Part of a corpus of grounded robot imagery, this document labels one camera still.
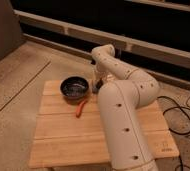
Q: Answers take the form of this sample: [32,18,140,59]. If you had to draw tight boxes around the black floor cables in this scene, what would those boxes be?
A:
[157,95,190,171]

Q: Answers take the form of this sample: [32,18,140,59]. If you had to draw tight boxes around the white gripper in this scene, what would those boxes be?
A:
[93,69,107,91]

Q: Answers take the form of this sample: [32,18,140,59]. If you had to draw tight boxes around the grey cabinet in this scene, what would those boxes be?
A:
[0,0,25,60]

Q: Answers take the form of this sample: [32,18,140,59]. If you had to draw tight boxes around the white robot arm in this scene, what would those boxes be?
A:
[91,44,160,171]

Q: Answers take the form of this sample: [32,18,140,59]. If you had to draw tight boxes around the black bowl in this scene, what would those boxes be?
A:
[60,76,89,100]

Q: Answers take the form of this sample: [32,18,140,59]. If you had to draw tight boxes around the wooden table board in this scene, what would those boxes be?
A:
[29,80,179,168]

